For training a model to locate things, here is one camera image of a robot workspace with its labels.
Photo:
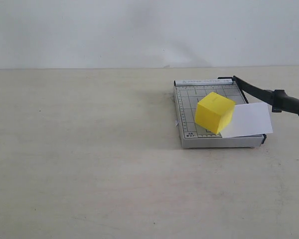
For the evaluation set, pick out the yellow cube block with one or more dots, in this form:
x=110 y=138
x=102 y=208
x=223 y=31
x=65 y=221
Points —
x=214 y=112

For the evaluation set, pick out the white paper sheet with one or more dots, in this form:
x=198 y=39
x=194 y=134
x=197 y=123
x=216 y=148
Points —
x=248 y=120

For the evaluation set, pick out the black cutter blade arm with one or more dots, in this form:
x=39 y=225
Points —
x=278 y=99

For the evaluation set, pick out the grey paper cutter base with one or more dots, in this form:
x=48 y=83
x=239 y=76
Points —
x=187 y=93

